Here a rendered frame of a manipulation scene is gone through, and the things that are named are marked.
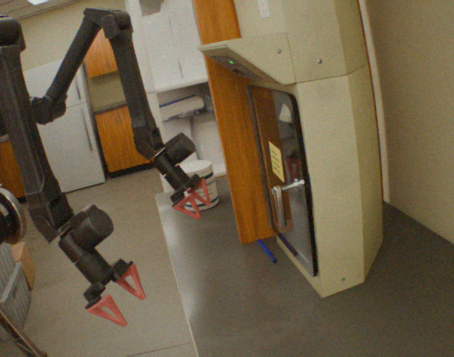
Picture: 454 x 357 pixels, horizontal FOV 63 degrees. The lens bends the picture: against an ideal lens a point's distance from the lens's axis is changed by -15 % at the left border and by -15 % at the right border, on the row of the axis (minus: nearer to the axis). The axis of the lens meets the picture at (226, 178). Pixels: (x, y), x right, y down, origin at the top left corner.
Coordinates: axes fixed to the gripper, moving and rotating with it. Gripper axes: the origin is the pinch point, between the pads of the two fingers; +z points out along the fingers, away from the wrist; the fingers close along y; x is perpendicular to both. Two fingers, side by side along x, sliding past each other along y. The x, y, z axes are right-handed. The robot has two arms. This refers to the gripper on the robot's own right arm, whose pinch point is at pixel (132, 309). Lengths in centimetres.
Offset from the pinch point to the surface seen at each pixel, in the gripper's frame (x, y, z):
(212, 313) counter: -4.2, 13.5, 14.7
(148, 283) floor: 140, 167, 41
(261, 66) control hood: -46, 15, -20
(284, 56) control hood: -50, 18, -19
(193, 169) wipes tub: 7, 75, -9
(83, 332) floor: 159, 104, 30
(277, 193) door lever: -32.0, 19.5, 1.0
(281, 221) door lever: -29.1, 19.5, 6.4
